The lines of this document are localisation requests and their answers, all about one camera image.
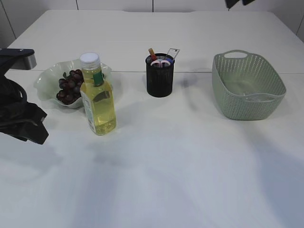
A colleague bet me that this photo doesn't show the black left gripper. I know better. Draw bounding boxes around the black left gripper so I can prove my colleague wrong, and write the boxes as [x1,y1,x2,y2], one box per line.
[0,102,49,145]

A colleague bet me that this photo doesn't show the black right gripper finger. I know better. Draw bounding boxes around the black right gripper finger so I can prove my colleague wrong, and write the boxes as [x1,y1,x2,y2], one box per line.
[242,0,255,6]
[225,0,239,9]

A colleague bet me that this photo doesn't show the purple grape bunch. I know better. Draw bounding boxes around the purple grape bunch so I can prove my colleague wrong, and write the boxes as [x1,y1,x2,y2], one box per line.
[57,69,84,105]

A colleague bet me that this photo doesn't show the clear plastic ruler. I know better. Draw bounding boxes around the clear plastic ruler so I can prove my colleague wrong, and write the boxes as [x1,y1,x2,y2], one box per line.
[166,48,180,60]

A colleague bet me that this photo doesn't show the yellow tea bottle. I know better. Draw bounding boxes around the yellow tea bottle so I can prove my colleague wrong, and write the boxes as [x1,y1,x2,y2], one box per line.
[80,52,116,135]

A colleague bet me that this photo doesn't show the pink scissors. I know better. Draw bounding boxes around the pink scissors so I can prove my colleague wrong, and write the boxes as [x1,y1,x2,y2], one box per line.
[150,59,171,67]

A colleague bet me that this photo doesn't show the gold glitter pen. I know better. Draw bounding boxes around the gold glitter pen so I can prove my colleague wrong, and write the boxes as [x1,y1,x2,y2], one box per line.
[148,48,155,56]

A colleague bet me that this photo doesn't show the clear plastic sheet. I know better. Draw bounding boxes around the clear plastic sheet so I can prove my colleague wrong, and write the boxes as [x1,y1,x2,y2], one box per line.
[244,93,275,103]

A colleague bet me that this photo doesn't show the silver glitter pen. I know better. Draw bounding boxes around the silver glitter pen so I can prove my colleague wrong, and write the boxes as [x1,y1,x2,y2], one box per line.
[146,56,152,64]

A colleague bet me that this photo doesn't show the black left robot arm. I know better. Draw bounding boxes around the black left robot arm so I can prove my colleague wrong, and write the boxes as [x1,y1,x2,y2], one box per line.
[0,77,49,145]

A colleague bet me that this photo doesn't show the green plastic basket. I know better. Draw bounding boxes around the green plastic basket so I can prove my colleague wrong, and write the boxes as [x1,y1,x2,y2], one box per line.
[212,51,286,121]

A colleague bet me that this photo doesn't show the black mesh pen holder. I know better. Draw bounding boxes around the black mesh pen holder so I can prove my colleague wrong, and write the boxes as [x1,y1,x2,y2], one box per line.
[145,53,175,97]

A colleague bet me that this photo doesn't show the pale green wavy bowl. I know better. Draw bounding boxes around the pale green wavy bowl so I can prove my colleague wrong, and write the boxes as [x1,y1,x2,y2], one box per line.
[34,59,108,108]

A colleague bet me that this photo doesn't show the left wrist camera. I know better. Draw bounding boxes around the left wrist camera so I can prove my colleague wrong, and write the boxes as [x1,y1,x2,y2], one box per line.
[0,48,37,70]

